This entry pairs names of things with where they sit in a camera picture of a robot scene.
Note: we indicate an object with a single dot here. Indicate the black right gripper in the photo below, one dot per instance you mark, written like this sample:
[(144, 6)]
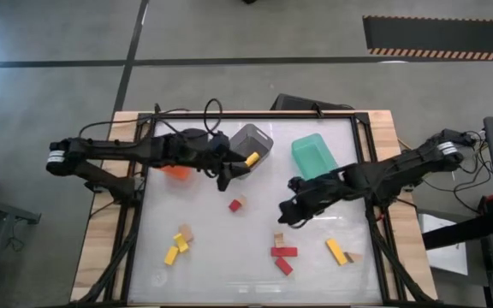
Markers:
[(319, 188)]

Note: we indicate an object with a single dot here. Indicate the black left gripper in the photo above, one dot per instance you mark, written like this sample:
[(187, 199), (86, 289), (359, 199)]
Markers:
[(212, 149)]

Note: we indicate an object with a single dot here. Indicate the orange plastic basket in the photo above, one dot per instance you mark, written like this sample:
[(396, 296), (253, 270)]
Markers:
[(177, 172)]

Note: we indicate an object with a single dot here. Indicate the black hazard stripe floor mat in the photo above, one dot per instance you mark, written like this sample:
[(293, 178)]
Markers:
[(439, 36)]

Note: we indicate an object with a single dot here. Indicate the small wooden block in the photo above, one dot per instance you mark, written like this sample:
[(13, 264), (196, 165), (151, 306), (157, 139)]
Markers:
[(243, 199)]

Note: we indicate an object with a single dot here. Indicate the black box behind table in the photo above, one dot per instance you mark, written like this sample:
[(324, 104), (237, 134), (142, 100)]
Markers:
[(293, 103)]

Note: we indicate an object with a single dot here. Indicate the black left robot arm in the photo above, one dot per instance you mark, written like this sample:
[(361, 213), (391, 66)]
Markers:
[(101, 149)]

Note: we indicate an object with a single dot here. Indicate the long yellow block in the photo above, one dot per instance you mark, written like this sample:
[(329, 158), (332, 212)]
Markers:
[(336, 251)]

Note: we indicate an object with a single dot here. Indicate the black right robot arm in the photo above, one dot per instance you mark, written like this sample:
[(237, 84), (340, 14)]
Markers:
[(400, 164)]

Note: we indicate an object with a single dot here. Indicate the teal plastic bin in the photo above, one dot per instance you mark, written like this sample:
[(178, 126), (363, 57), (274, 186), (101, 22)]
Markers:
[(310, 154)]

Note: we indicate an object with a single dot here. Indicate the yellow cylinder block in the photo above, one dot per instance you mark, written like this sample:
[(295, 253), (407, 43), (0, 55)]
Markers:
[(253, 159)]

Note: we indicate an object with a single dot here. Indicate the black stand bar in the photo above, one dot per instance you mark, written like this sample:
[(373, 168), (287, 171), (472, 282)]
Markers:
[(465, 233)]

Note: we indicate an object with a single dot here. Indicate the grey plastic bin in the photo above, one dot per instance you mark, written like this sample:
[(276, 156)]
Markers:
[(255, 137)]

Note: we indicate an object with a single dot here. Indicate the white paper sheet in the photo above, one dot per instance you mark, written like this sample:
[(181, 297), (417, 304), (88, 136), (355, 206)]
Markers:
[(447, 256)]

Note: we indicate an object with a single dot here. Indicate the small red block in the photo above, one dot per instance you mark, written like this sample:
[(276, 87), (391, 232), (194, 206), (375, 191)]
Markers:
[(235, 205)]

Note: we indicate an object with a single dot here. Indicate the black metal table frame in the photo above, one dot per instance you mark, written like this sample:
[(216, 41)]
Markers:
[(251, 115)]

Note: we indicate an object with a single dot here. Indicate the wooden wedge block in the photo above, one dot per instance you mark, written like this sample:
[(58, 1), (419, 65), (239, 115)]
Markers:
[(352, 257)]

